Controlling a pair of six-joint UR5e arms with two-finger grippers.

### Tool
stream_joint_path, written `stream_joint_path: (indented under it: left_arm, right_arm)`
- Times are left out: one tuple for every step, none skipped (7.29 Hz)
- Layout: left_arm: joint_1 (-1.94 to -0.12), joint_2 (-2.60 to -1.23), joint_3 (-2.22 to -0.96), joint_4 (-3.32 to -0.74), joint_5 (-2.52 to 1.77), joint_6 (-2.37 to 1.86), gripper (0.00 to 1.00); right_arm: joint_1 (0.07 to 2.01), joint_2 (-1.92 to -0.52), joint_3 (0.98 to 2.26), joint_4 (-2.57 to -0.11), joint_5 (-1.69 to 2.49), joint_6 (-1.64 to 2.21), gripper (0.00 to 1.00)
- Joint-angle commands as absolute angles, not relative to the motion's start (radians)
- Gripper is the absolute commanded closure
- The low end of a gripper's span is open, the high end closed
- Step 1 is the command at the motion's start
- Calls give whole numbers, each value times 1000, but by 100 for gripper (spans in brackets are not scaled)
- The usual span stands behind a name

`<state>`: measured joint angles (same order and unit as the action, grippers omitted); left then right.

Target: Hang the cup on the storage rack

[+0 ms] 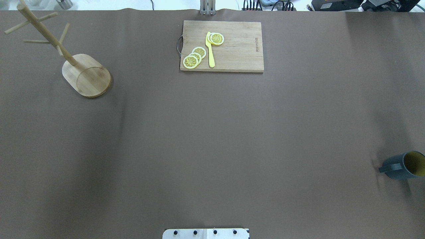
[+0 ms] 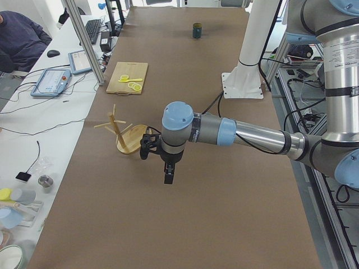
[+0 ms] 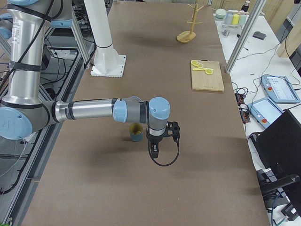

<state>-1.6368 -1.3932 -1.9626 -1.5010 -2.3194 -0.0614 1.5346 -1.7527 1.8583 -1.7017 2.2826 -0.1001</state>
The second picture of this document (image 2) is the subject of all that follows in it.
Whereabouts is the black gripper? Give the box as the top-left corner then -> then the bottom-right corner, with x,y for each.
160,145 -> 184,184

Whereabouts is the dark blue cup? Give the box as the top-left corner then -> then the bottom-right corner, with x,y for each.
192,22 -> 202,39

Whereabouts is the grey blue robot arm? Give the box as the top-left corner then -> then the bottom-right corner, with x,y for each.
160,1 -> 358,188

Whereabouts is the wooden cup storage rack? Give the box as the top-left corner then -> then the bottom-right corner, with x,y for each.
94,104 -> 147,155

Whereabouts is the small steel cup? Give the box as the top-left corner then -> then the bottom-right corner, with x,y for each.
38,175 -> 54,193

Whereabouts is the grey cup lying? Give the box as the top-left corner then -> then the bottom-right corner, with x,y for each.
10,188 -> 36,205

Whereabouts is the yellow cup lying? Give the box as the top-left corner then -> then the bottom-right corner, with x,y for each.
0,188 -> 12,201

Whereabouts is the light blue cup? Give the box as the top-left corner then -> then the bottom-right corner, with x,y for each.
0,207 -> 23,229

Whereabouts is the front lemon slice of stack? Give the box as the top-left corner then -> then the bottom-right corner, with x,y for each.
132,84 -> 142,91

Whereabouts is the middle lemon slice of stack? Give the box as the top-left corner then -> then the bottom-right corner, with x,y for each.
131,84 -> 141,91

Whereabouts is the lemon slice near knife blade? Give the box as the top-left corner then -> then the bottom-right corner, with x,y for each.
119,75 -> 129,82

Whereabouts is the wooden cutting board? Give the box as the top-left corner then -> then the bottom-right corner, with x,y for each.
106,62 -> 148,95

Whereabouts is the teach pendant far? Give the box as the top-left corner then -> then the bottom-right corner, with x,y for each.
68,50 -> 92,75

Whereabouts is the teach pendant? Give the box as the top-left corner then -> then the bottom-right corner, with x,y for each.
68,50 -> 92,75
30,68 -> 71,98

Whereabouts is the black power adapter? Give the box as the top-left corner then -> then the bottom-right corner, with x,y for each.
100,31 -> 112,52

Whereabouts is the teach pendant near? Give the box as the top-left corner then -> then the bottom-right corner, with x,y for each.
30,68 -> 71,98

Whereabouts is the black keyboard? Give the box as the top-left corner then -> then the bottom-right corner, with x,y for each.
85,19 -> 102,44

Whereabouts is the black computer mouse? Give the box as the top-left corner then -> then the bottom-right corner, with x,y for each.
47,50 -> 60,58

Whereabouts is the green rim bowl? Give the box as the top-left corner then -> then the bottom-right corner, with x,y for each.
0,245 -> 24,269

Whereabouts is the seated person in navy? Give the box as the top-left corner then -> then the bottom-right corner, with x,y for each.
1,11 -> 52,73

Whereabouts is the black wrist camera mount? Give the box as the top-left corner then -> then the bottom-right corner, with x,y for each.
140,134 -> 162,160

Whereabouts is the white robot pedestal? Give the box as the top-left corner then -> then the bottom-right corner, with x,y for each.
222,0 -> 282,99

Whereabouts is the small black pad with cable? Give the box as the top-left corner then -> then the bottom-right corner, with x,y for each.
15,141 -> 40,183

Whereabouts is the aluminium frame post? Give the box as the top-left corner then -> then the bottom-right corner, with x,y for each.
64,0 -> 104,86

